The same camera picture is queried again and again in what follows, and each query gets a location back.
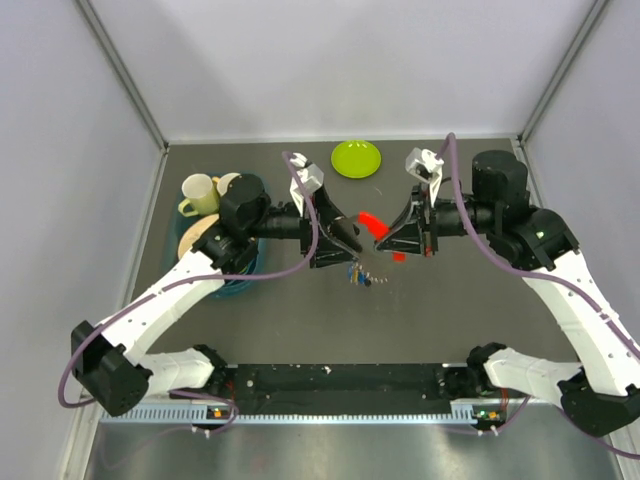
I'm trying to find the mustard yellow mug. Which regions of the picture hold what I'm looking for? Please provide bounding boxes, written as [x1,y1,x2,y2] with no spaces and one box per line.
[214,172,240,197]

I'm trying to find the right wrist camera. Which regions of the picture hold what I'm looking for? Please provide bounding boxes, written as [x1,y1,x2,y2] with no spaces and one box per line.
[405,148,444,206]

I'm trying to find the pale green mug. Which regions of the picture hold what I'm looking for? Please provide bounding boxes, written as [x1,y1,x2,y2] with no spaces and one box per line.
[178,173,219,217]

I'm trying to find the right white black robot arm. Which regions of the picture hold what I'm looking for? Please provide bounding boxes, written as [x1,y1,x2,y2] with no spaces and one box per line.
[375,148,639,437]

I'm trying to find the red-handled metal key holder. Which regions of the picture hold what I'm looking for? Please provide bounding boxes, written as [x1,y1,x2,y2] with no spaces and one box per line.
[350,211,406,287]

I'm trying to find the lime green plate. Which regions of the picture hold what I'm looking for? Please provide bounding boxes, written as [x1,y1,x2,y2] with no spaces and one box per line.
[330,140,382,179]

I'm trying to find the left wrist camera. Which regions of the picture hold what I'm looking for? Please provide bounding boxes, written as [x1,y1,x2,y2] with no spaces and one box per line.
[289,153,324,216]

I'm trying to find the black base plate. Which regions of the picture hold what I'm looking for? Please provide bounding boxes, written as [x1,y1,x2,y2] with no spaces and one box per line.
[168,362,501,404]

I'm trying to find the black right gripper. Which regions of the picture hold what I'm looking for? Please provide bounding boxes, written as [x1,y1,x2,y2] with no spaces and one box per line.
[375,181,498,258]

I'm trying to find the aluminium frame rail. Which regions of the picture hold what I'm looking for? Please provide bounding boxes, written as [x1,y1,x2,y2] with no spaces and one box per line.
[79,362,576,405]

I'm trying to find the patterned wooden plate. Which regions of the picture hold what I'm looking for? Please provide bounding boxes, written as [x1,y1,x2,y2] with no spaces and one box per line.
[177,214,219,260]

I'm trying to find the teal plastic basin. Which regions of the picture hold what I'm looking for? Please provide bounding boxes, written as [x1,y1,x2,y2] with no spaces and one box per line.
[162,173,271,296]

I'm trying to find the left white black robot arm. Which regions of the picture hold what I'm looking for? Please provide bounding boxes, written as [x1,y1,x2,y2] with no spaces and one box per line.
[58,167,363,416]

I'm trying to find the grey slotted cable duct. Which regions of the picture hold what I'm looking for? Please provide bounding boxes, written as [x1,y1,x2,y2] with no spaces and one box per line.
[100,402,503,425]

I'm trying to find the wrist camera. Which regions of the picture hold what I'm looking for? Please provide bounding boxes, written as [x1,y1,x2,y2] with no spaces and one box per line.
[289,153,324,216]
[405,148,444,206]

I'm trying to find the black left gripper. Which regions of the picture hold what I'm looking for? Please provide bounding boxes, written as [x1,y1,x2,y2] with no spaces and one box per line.
[246,182,360,268]

